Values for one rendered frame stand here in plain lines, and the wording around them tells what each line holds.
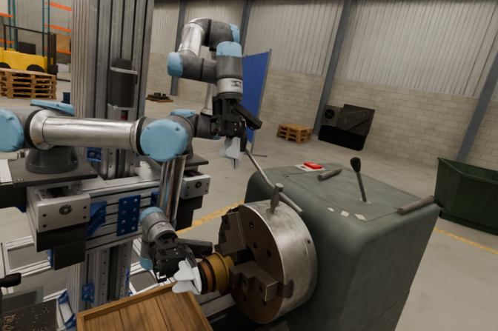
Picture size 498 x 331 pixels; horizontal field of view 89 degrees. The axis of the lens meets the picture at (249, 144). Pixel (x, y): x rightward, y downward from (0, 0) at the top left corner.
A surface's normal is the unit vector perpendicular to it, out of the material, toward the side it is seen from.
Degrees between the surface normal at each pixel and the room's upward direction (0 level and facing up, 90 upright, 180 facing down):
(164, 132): 90
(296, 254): 52
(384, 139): 90
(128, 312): 0
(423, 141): 90
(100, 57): 90
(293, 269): 63
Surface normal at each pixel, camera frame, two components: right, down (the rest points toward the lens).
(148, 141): 0.16, 0.25
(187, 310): 0.18, -0.96
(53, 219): 0.70, 0.29
